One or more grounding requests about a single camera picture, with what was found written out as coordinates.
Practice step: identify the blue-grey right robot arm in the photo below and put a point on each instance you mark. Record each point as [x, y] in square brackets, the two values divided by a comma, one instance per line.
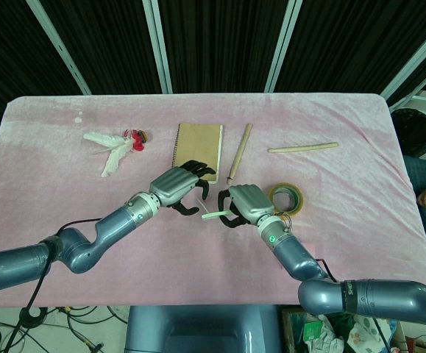
[374, 298]

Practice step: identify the small white green stick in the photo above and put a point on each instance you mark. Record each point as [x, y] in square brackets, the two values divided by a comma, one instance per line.
[212, 215]

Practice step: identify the yellow tape roll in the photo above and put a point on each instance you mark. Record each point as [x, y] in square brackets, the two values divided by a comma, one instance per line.
[298, 206]

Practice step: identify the white partition post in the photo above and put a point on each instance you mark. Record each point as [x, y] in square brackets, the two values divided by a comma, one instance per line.
[282, 44]
[415, 59]
[60, 48]
[159, 44]

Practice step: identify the black chair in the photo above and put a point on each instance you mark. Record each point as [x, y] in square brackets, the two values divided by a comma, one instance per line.
[415, 128]

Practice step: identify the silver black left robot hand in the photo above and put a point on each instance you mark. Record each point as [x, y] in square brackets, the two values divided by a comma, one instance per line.
[172, 185]

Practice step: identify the brown spiral notebook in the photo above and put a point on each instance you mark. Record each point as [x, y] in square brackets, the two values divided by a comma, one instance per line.
[198, 143]

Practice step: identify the box of crumpled clutter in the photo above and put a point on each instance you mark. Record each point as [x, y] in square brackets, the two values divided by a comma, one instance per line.
[319, 331]

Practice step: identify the slim wooden stick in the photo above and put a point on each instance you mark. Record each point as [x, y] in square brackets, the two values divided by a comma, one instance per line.
[301, 147]

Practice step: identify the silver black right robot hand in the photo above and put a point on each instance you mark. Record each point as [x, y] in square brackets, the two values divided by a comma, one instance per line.
[251, 200]

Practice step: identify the blue-grey robot torso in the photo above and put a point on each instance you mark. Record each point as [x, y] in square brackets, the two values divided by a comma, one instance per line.
[201, 329]

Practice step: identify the tapered wooden stick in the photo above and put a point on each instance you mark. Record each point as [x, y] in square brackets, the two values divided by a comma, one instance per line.
[240, 152]

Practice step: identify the white feather red shuttlecock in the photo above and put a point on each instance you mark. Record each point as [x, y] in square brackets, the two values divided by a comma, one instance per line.
[115, 152]

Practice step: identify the pink velvet tablecloth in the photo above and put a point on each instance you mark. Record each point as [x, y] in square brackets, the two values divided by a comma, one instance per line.
[183, 264]

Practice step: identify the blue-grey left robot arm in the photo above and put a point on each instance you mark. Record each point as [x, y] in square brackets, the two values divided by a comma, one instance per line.
[84, 242]

